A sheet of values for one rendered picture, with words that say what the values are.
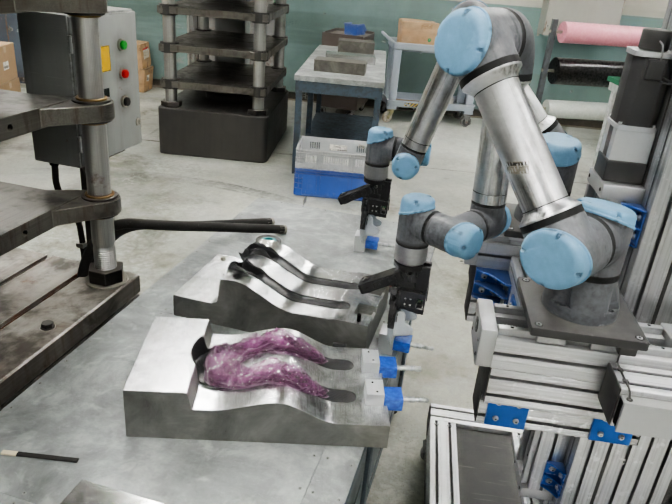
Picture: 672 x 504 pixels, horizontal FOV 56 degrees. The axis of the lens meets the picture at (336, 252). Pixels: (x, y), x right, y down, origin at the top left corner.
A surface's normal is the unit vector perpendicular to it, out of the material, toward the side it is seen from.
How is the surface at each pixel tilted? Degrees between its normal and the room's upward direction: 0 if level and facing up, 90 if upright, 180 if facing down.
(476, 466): 0
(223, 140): 90
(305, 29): 90
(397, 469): 0
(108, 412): 0
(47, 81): 90
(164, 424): 90
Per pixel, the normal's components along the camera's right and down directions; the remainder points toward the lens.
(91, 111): 0.60, 0.38
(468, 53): -0.75, 0.15
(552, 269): -0.65, 0.37
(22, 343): 0.07, -0.90
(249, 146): -0.07, 0.42
